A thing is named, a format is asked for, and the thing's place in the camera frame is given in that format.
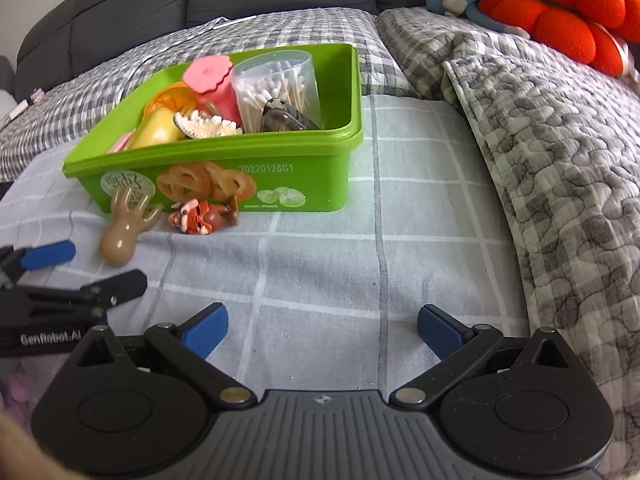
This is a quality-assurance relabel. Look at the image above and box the light grid-pattern cloth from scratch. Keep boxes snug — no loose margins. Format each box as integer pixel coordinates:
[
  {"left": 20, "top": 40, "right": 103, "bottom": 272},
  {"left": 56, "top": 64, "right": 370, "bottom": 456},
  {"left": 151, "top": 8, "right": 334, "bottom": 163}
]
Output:
[{"left": 0, "top": 93, "right": 532, "bottom": 399}]

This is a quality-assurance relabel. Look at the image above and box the brown hand-shaped toy left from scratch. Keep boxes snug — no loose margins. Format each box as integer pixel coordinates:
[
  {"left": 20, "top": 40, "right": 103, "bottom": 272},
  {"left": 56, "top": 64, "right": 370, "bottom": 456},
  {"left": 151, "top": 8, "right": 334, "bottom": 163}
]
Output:
[{"left": 99, "top": 185, "right": 163, "bottom": 266}]

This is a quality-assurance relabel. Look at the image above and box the grey patterned quilt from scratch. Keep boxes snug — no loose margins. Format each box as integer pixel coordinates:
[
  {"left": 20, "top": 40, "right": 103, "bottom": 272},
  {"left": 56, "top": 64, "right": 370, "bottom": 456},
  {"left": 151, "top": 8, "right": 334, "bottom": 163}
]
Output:
[{"left": 442, "top": 28, "right": 639, "bottom": 479}]

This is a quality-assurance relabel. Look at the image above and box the cotton swab clear container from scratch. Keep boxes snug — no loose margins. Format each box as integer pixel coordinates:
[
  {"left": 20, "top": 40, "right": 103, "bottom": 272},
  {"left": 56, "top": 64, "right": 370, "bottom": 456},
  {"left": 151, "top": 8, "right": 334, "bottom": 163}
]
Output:
[{"left": 231, "top": 49, "right": 323, "bottom": 133}]

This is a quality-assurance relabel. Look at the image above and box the yellow toy cup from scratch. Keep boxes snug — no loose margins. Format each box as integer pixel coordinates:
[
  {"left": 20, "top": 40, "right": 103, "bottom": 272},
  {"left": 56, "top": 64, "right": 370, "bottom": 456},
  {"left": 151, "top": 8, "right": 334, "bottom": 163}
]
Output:
[{"left": 127, "top": 107, "right": 186, "bottom": 150}]

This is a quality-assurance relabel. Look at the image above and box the white comb toy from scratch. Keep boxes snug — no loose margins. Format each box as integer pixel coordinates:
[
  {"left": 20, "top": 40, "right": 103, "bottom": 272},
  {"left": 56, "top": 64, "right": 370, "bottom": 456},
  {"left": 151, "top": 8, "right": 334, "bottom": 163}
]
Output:
[{"left": 172, "top": 110, "right": 243, "bottom": 140}]

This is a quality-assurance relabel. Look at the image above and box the green plastic cookie box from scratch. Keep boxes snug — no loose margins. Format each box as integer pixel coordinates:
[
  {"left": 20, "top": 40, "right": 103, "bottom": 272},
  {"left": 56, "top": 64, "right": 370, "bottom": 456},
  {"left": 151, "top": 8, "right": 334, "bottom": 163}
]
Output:
[{"left": 63, "top": 44, "right": 362, "bottom": 211}]

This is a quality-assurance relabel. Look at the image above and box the dark translucent hair claw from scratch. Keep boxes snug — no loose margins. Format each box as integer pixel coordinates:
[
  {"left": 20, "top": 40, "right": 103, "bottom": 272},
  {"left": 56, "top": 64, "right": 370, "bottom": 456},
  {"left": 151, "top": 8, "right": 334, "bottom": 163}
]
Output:
[{"left": 259, "top": 98, "right": 319, "bottom": 132}]

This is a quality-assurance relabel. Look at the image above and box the pink toy cup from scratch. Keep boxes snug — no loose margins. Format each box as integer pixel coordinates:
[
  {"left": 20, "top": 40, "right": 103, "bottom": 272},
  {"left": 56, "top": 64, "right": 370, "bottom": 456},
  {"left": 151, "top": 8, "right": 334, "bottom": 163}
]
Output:
[{"left": 182, "top": 54, "right": 242, "bottom": 127}]

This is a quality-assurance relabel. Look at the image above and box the red pumpkin cushion lower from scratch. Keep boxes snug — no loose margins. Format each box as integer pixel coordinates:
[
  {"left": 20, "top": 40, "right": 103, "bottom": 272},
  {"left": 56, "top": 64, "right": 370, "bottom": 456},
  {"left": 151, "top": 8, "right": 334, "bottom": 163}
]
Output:
[{"left": 477, "top": 0, "right": 629, "bottom": 77}]

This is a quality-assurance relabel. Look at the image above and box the orange toy bowl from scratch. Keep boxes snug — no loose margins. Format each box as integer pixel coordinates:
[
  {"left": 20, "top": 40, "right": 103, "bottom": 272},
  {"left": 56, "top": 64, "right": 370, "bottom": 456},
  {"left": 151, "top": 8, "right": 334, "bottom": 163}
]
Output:
[{"left": 143, "top": 81, "right": 198, "bottom": 117}]

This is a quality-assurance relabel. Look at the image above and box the grey checked sofa cover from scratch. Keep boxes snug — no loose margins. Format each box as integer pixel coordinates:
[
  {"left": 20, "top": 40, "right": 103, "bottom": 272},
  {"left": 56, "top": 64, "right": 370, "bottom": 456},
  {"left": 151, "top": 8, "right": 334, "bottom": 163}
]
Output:
[{"left": 1, "top": 8, "right": 442, "bottom": 182}]

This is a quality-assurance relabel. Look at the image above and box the small orange animal figurine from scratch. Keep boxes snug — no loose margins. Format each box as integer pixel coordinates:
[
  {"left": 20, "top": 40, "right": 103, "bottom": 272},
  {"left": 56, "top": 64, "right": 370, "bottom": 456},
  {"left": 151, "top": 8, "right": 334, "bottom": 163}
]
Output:
[{"left": 168, "top": 196, "right": 239, "bottom": 235}]

